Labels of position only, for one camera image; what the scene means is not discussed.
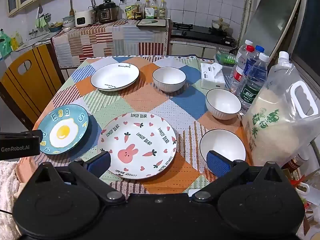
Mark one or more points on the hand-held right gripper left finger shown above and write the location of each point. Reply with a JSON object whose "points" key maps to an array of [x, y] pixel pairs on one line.
{"points": [[100, 162]]}

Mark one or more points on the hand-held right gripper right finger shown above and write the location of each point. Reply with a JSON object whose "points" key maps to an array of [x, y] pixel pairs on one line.
{"points": [[217, 163]]}

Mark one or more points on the white bowl with black rim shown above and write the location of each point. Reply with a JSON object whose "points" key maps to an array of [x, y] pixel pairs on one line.
{"points": [[223, 102], [222, 142], [168, 78]]}

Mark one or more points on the white bunny and carrot plate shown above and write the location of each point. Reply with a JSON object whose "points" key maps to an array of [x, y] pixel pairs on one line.
{"points": [[140, 142]]}

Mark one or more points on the blue fried egg plate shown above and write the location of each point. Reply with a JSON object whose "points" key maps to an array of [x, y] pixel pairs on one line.
{"points": [[63, 131]]}

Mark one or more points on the white plate with black rim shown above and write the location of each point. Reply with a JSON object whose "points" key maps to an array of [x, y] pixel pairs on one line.
{"points": [[113, 76]]}

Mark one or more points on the stack of bowls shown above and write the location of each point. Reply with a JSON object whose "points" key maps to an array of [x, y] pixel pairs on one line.
{"points": [[68, 21]]}

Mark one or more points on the yellow wooden chair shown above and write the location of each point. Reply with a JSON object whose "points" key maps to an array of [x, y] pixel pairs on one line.
{"points": [[27, 85]]}

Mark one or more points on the checked colourful tablecloth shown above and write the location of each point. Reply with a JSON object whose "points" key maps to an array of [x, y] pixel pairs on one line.
{"points": [[180, 100]]}

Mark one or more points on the red-brown bottle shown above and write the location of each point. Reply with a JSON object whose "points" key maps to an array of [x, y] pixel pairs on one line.
{"points": [[295, 162]]}

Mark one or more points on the water bottle with green label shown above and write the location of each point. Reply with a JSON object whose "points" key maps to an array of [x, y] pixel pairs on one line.
{"points": [[251, 92]]}

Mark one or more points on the white tissue pack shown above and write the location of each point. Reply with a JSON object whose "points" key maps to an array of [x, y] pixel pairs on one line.
{"points": [[211, 77]]}

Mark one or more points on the water bottle with red cap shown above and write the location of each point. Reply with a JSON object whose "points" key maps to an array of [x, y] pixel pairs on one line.
{"points": [[237, 75]]}

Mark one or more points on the green plastic bag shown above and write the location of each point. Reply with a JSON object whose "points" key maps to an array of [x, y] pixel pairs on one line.
{"points": [[5, 45]]}

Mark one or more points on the green plastic basket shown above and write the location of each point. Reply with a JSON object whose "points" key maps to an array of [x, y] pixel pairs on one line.
{"points": [[225, 57]]}

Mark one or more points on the water bottle with blue cap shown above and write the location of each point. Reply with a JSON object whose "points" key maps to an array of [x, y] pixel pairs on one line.
{"points": [[252, 62]]}

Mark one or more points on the clear bottle with white cap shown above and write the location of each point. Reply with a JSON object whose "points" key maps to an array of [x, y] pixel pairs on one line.
{"points": [[243, 51]]}

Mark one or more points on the striped patchwork counter cloth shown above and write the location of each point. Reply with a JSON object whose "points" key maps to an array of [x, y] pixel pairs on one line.
{"points": [[105, 40]]}

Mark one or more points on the blue-green basin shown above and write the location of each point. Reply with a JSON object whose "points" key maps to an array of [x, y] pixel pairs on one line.
{"points": [[55, 27]]}

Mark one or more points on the green cloth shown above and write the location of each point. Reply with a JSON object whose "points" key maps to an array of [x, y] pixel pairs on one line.
{"points": [[41, 22]]}

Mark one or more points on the black gas stove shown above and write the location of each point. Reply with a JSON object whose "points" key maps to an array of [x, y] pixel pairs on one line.
{"points": [[200, 31]]}

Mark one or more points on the white cooking pot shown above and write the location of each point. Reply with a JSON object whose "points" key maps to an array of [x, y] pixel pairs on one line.
{"points": [[220, 24]]}

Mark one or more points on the white rice cooker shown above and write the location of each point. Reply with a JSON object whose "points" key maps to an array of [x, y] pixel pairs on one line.
{"points": [[83, 18]]}

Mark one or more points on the kitchen knife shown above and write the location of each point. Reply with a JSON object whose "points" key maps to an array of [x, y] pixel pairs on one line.
{"points": [[148, 22]]}

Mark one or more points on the black pressure cooker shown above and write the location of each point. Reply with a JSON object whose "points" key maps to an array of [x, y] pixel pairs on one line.
{"points": [[107, 12]]}

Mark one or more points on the wooden spatula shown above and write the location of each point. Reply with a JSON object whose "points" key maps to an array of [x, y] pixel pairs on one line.
{"points": [[71, 7]]}

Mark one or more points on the white cutting board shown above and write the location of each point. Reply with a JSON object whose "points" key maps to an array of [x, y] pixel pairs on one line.
{"points": [[160, 23]]}

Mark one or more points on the oil and sauce bottles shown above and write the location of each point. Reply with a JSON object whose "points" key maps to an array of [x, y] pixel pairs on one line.
{"points": [[137, 13]]}

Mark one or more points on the grey metal panel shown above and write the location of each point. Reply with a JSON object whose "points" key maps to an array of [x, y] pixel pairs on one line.
{"points": [[272, 20]]}

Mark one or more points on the yellow oil bottle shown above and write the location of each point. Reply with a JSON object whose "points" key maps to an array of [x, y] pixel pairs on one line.
{"points": [[147, 10], [154, 10], [163, 11]]}

